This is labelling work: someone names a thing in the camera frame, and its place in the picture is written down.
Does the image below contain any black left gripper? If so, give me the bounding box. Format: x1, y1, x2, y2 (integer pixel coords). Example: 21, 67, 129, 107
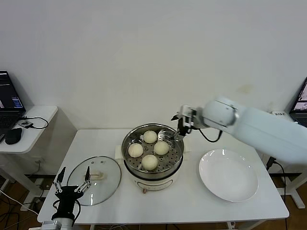
53, 166, 92, 217

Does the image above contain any black laptop with code screen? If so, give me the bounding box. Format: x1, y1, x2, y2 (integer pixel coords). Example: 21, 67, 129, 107
0, 70, 26, 137

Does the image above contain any stainless steel steamer basket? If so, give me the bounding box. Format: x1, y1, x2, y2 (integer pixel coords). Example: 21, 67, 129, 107
120, 123, 185, 173

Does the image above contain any white side desk with label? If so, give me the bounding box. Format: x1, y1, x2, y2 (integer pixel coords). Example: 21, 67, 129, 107
270, 110, 307, 208

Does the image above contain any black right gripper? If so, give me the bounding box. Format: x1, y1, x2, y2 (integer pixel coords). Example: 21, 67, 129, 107
170, 107, 204, 142

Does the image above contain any black cable with adapter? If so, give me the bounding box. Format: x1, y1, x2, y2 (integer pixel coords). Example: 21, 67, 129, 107
265, 157, 287, 202

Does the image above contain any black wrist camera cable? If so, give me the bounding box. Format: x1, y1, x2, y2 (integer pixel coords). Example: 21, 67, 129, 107
198, 128, 223, 143

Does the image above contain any white side desk with mouse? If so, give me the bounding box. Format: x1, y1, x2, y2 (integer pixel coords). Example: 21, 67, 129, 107
0, 105, 58, 213

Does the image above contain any white floor cable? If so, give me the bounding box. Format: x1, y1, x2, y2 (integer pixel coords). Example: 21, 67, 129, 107
0, 190, 36, 213

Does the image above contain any black computer mouse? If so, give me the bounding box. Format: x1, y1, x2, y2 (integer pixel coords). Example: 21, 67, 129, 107
4, 127, 22, 146

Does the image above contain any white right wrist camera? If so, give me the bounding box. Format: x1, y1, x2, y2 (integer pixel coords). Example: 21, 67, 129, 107
180, 104, 199, 127

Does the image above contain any white round plate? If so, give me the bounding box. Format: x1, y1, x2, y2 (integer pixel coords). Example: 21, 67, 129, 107
198, 149, 259, 202

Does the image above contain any black laptop with picture screen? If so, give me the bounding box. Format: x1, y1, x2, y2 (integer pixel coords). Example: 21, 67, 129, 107
289, 77, 307, 127

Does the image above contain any cream electric cooker pot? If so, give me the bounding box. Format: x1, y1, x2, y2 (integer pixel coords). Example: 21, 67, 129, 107
114, 138, 193, 195

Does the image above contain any white steamed baozi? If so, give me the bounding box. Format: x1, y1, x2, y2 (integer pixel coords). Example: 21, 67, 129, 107
153, 140, 170, 155
141, 154, 158, 171
143, 130, 158, 144
128, 143, 144, 158

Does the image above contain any black looped hub cable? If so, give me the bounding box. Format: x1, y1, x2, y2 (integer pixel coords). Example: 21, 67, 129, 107
20, 116, 48, 130

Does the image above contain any round glass pot lid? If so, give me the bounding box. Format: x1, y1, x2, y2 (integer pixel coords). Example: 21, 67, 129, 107
66, 156, 122, 207

